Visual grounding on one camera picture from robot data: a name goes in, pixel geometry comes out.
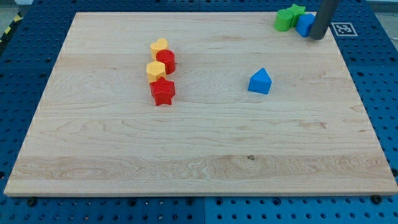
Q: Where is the blue triangle block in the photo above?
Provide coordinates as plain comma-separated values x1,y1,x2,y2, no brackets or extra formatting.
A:
248,68,272,95

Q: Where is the blue cube block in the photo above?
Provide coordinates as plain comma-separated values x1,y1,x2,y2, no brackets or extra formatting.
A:
295,14,315,37

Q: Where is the red star block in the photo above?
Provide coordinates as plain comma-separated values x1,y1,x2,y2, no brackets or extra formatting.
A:
149,77,175,106

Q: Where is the yellow hexagon block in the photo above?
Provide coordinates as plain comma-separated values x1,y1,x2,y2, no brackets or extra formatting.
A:
146,60,166,83

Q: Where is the red cylinder block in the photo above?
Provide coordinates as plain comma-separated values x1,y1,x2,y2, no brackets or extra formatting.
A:
156,49,175,75

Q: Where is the light wooden board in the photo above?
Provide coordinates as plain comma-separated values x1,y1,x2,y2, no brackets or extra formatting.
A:
4,12,397,197

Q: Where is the yellow heart block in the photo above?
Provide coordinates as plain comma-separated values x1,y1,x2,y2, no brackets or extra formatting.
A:
150,38,169,60

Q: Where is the green cylinder block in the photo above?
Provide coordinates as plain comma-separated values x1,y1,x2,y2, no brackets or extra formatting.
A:
274,9,294,32

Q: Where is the green star block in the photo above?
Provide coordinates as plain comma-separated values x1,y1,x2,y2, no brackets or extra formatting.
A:
287,4,306,28

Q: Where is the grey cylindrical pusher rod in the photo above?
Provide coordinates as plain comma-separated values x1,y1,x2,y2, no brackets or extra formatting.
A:
309,0,339,40

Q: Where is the white fiducial marker tag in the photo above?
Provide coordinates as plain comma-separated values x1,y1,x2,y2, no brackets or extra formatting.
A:
331,22,358,37

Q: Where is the black bolt left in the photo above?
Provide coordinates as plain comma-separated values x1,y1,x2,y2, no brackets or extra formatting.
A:
26,197,37,207

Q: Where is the black bolt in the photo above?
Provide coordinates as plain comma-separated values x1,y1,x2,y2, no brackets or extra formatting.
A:
371,195,383,205
26,197,37,207

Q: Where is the black bolt right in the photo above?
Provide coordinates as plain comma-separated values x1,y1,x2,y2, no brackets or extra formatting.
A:
371,195,383,205

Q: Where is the yellow black hazard tape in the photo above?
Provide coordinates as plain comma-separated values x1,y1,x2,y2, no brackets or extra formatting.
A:
1,12,23,44

